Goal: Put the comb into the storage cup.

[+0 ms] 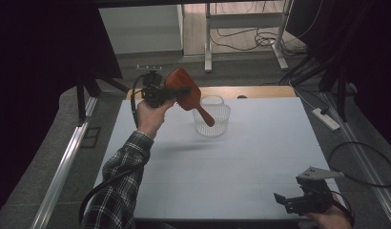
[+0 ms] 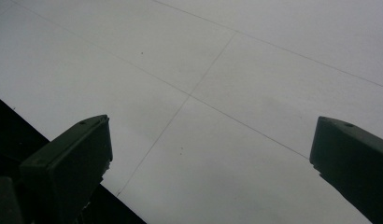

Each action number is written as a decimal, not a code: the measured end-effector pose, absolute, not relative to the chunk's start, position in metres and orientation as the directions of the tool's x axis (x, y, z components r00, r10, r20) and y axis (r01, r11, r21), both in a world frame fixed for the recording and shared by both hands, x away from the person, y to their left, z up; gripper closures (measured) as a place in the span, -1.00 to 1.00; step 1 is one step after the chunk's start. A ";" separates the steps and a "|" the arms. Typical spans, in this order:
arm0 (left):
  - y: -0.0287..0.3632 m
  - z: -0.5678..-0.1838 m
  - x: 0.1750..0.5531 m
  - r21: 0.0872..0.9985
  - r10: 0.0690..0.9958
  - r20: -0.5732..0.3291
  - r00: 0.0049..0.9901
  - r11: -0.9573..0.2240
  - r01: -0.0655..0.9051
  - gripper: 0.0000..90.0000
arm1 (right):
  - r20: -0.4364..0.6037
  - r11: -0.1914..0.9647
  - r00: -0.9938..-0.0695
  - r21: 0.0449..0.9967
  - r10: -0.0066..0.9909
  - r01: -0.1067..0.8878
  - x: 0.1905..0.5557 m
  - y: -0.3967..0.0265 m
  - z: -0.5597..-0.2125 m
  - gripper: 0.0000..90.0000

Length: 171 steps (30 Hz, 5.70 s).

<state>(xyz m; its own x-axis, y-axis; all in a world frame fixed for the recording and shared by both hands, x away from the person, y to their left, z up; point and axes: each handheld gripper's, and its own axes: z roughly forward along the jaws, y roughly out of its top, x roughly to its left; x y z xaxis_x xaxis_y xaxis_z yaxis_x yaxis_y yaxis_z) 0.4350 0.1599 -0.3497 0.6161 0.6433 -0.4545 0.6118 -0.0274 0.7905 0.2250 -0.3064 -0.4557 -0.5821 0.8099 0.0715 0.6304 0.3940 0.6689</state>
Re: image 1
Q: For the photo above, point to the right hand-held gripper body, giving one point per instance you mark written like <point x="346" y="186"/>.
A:
<point x="311" y="202"/>

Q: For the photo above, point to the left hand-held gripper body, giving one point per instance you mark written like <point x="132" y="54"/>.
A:
<point x="152" y="92"/>

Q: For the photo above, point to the wooden hairbrush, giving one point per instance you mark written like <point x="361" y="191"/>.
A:
<point x="184" y="86"/>

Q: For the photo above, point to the white mesh basket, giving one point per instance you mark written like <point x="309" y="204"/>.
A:
<point x="212" y="124"/>

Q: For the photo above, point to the person's left hand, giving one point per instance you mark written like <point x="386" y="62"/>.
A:
<point x="149" y="119"/>

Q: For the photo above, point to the person's right hand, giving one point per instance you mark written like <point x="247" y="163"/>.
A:
<point x="333" y="219"/>

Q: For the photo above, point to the white panel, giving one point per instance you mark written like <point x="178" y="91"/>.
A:
<point x="139" y="28"/>

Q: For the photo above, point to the black stand legs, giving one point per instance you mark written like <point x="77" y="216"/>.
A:
<point x="80" y="98"/>

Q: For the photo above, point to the white power strip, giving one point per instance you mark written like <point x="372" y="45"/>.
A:
<point x="327" y="120"/>

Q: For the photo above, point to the black curtain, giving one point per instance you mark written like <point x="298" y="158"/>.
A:
<point x="41" y="63"/>
<point x="368" y="47"/>

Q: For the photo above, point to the white metal desk frame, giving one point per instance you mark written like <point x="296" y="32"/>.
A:
<point x="208" y="47"/>

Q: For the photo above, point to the aluminium rail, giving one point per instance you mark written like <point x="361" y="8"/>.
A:
<point x="61" y="171"/>
<point x="365" y="159"/>

